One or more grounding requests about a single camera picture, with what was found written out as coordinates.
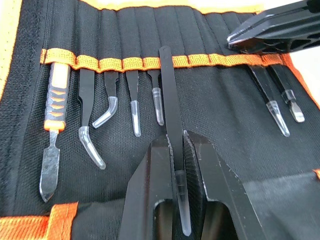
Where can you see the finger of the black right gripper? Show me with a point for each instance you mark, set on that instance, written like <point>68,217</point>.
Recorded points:
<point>295,7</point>
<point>287,32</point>

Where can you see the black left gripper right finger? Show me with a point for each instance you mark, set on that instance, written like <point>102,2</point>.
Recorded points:
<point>220,180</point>

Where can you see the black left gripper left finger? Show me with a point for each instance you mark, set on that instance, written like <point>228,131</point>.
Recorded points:
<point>145,180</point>

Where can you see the black tweezers straight clear cap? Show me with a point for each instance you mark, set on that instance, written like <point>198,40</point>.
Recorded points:
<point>132,87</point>
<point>170,100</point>
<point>157,100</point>
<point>262,87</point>

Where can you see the black tool roll orange trim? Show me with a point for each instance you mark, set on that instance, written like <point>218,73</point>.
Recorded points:
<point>225,100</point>

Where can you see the black tweezers flat metal tip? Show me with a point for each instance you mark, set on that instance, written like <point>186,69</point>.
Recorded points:
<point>297,112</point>

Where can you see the black tweezers long curved cap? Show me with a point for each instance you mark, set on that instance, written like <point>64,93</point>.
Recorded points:
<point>86,100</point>

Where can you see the black tweezers angled clear cap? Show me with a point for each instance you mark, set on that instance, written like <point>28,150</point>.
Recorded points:
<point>110,83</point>

